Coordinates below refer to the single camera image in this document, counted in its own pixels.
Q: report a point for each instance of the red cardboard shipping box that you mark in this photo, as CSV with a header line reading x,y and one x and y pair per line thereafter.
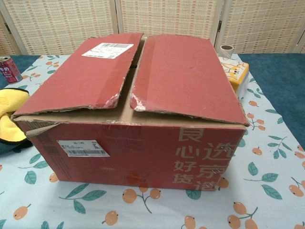
x,y
152,148

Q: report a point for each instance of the red soda can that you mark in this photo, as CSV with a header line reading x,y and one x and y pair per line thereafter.
x,y
9,71

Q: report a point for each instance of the yellow and dark cloth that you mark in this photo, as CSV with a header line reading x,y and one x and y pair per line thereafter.
x,y
9,124

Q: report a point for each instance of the woven folding screen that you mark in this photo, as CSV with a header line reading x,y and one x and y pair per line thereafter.
x,y
166,19

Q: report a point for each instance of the brown cardboard tube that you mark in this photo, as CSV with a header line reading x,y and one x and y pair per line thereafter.
x,y
226,50

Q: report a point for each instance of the orange corgi print tissue pack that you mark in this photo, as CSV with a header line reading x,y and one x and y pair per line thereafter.
x,y
236,71

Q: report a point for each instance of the floral fruit print tablecloth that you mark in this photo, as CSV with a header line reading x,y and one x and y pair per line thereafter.
x,y
262,190

